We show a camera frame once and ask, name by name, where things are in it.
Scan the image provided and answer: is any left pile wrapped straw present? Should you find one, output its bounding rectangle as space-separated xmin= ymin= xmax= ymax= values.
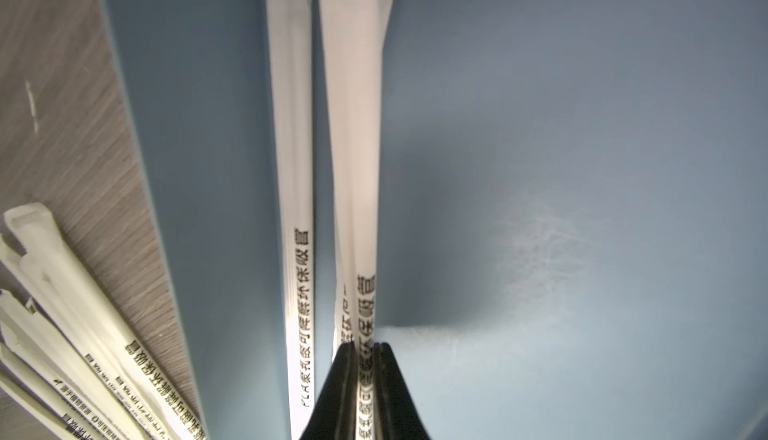
xmin=1 ymin=203 xmax=207 ymax=439

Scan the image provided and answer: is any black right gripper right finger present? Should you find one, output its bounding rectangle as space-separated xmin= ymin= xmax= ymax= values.
xmin=373 ymin=343 xmax=430 ymax=440

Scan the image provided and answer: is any white straw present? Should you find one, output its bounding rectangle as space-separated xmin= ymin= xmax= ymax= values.
xmin=319 ymin=0 xmax=394 ymax=439
xmin=266 ymin=0 xmax=316 ymax=439

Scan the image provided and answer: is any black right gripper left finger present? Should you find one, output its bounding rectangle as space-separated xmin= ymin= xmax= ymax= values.
xmin=300 ymin=342 xmax=358 ymax=440

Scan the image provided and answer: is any blue storage tray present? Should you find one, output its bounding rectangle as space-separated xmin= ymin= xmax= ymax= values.
xmin=103 ymin=0 xmax=767 ymax=439

